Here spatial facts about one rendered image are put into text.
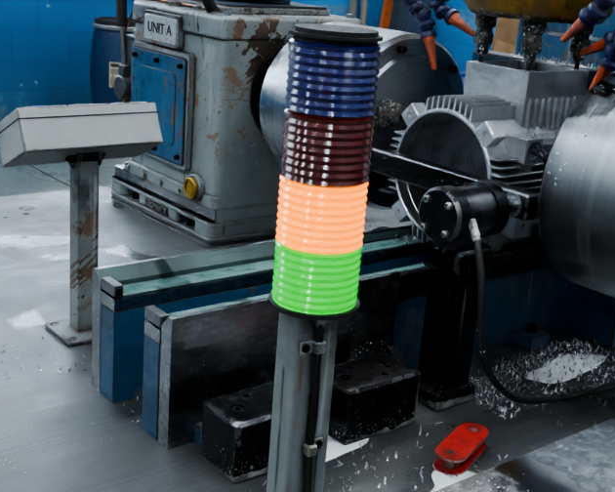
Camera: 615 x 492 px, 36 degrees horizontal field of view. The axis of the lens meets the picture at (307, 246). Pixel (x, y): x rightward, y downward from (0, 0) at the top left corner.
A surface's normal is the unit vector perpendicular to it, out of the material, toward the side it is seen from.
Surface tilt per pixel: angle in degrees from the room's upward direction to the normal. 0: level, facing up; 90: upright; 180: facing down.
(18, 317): 0
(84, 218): 90
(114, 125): 64
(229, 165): 90
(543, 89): 90
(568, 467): 0
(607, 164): 69
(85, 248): 90
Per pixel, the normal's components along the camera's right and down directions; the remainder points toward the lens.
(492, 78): -0.78, 0.13
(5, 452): 0.07, -0.95
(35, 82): 0.62, 0.28
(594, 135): -0.62, -0.39
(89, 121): 0.59, -0.17
